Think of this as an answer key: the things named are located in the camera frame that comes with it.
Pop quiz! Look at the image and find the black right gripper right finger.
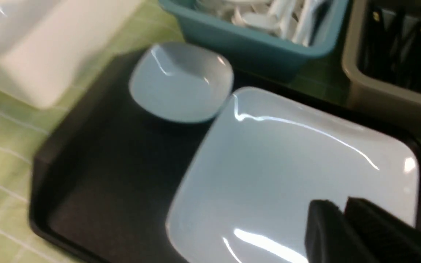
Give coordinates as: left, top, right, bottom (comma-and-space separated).
344, 197, 421, 263

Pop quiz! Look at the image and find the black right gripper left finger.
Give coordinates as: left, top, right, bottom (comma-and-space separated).
304, 200, 379, 263

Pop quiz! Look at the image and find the large white square plate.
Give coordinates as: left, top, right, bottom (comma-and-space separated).
166, 87, 420, 263

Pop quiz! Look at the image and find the white bowl tray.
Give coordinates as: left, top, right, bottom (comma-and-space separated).
128, 42, 235, 124

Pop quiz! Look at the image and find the brown plastic chopstick bin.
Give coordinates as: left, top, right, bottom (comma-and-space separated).
341, 0, 421, 138

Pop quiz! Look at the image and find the black chopsticks pile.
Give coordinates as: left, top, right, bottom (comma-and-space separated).
359, 3, 421, 93

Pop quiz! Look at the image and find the teal plastic cutlery bin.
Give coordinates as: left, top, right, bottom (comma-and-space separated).
159, 0, 349, 82

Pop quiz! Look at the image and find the black serving tray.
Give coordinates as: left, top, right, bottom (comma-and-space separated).
29, 47, 421, 263

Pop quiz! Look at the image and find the large white plastic tub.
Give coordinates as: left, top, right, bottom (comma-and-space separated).
0, 0, 141, 109

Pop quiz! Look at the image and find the green checked tablecloth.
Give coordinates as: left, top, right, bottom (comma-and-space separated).
0, 0, 421, 263

